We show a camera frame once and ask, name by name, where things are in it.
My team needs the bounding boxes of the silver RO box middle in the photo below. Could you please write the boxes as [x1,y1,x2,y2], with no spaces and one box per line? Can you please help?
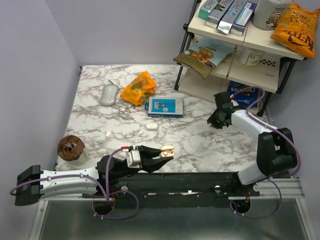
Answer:
[216,0,245,34]

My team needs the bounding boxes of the black beige shelf rack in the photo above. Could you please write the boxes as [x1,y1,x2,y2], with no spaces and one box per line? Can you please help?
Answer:
[174,0,305,117]

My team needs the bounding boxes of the blue Harry's razor box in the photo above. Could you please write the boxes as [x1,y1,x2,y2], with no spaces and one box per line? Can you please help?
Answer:
[144,97,184,118]

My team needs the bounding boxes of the orange candy bag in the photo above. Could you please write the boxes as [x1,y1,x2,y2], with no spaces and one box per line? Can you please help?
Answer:
[120,71,157,106]

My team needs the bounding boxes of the orange honey dijon chips bag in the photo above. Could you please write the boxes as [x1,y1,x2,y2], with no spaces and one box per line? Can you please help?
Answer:
[270,2,320,59]

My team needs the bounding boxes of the green RO box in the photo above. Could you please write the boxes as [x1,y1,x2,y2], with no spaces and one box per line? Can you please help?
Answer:
[198,0,220,20]

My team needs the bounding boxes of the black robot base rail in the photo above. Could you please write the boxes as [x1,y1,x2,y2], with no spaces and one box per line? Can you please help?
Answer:
[82,172,261,210]

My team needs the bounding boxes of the blue gold chips bag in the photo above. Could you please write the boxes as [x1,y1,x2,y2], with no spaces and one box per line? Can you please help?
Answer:
[173,36,236,79]

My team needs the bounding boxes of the white popcorn tub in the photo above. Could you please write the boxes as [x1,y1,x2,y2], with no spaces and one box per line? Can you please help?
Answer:
[252,0,292,31]

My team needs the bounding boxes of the silver ro box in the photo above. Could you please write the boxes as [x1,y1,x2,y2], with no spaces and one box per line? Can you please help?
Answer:
[216,0,245,34]
[206,0,234,29]

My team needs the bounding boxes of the purple blue box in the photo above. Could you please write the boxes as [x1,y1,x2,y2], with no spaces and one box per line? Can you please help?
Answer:
[230,1,258,37]

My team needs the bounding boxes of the blue Doritos bag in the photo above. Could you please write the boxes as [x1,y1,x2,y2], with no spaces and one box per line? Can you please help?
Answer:
[227,81,259,108]

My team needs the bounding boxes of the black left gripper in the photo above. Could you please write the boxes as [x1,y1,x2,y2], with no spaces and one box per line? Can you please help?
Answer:
[115,145,173,180]

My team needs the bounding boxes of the beige small earbud case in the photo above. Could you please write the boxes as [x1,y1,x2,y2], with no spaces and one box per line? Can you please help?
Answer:
[159,145,175,158]

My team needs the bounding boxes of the silver RO box left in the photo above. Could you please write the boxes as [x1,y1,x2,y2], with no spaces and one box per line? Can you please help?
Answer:
[206,0,234,29]

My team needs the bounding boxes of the brown paper cupcake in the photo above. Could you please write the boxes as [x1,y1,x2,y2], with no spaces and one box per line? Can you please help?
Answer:
[57,135,89,166]

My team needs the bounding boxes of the white earbud charging case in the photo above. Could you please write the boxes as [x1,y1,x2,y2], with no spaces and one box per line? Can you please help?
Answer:
[145,123,159,131]

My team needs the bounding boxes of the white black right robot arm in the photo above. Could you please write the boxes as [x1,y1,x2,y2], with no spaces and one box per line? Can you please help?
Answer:
[207,91,299,196]

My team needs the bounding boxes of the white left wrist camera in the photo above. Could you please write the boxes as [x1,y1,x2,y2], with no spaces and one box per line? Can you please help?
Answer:
[126,149,141,169]

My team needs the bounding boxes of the grey glitter pouch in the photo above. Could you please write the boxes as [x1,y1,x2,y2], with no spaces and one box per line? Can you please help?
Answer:
[99,80,119,107]

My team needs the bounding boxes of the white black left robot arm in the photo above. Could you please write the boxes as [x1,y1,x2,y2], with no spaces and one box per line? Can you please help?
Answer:
[10,145,175,206]

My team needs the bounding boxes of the white yellow cup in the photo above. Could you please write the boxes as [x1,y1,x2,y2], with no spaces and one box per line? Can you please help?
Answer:
[238,47,265,67]

